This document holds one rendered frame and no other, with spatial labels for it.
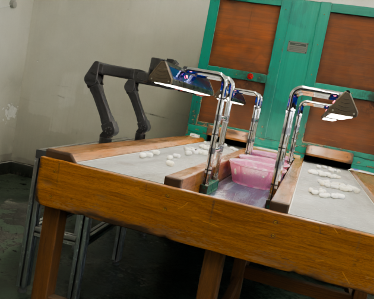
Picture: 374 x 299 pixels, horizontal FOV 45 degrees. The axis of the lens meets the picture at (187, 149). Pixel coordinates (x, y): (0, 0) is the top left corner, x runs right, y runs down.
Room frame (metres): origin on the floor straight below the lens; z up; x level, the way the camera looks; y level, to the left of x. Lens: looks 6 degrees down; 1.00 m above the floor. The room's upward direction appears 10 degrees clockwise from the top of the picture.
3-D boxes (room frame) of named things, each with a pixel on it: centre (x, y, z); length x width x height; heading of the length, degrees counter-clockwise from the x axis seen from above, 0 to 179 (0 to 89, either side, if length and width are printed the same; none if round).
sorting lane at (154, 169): (2.27, -0.03, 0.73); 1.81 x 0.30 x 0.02; 165
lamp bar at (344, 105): (1.59, -0.50, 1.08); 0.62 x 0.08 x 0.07; 165
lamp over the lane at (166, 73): (1.73, 0.04, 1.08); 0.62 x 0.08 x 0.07; 165
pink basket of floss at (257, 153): (2.76, -0.52, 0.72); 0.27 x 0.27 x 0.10
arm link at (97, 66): (2.23, 0.40, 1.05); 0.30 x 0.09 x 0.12; 80
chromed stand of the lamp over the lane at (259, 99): (2.65, -0.28, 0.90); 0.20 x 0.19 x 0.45; 165
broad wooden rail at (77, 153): (2.32, 0.17, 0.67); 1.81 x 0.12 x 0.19; 165
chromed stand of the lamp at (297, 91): (1.61, -0.42, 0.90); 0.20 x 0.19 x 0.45; 165
